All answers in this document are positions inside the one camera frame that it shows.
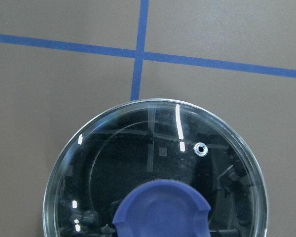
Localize glass pot lid blue knob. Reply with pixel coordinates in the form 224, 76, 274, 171
43, 99, 268, 237

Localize brown paper table cover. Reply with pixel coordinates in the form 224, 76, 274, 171
0, 0, 296, 237

